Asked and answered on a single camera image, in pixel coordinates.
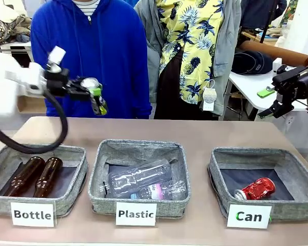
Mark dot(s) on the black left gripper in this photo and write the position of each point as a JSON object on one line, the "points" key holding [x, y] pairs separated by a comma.
{"points": [[57, 83]]}

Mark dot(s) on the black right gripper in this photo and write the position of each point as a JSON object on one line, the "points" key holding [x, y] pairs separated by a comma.
{"points": [[297, 82]]}

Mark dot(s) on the black drink can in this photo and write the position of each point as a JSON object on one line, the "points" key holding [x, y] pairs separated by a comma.
{"points": [[90, 82]]}

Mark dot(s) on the crushed red can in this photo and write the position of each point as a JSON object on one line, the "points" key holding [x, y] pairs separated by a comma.
{"points": [[258, 189]]}

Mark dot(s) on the large clear plastic bottle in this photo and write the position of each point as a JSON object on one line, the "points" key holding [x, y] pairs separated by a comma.
{"points": [[138, 175]]}

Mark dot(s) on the brown glass bottle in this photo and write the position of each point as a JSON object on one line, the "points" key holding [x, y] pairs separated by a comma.
{"points": [[48, 176], [23, 176]]}

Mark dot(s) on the small pink-label plastic bottle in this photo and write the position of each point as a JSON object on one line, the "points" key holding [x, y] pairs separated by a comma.
{"points": [[154, 191]]}

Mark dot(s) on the grey fabric basket labelled Bottle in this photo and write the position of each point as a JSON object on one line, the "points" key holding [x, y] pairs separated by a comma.
{"points": [[72, 159]]}

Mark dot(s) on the grey fabric basket labelled Plastic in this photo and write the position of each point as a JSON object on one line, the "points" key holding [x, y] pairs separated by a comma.
{"points": [[138, 151]]}

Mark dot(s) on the grey fabric basket labelled Can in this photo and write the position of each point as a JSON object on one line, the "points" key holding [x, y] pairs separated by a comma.
{"points": [[220, 184]]}

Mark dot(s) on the white Can label card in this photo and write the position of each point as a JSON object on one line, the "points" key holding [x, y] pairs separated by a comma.
{"points": [[249, 216]]}

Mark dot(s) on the white side table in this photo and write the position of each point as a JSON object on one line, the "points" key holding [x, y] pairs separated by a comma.
{"points": [[249, 87]]}

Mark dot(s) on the dark blue cap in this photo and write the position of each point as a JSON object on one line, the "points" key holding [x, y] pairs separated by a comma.
{"points": [[251, 62]]}

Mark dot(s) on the person in blue hoodie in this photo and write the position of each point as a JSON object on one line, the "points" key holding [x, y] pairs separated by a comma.
{"points": [[100, 51]]}

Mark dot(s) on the brown rolled sheet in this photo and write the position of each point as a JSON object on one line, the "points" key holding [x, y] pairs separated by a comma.
{"points": [[277, 52]]}

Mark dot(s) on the white face mask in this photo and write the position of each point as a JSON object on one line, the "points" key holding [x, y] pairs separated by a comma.
{"points": [[209, 95]]}

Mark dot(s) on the person in dark jacket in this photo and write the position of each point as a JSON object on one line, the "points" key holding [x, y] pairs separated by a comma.
{"points": [[261, 12]]}

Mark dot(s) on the person in yellow pineapple shirt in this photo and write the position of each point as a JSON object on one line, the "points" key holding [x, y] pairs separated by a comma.
{"points": [[192, 46]]}

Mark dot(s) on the white background table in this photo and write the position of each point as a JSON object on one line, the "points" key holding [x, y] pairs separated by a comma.
{"points": [[12, 44]]}

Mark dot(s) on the pile of patterned clothes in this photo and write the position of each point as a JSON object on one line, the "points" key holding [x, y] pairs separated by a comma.
{"points": [[7, 28]]}

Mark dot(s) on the white Plastic label card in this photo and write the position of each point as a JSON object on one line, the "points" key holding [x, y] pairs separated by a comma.
{"points": [[136, 213]]}

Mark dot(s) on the white Bottle label card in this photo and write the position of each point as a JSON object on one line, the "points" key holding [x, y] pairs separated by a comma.
{"points": [[32, 214]]}

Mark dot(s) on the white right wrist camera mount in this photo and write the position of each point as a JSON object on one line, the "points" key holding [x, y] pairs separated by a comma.
{"points": [[277, 64]]}

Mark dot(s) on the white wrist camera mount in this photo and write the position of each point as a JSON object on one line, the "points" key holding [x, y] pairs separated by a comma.
{"points": [[56, 57], [277, 64]]}

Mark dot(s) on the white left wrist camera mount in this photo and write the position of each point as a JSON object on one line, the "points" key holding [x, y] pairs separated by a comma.
{"points": [[56, 57]]}

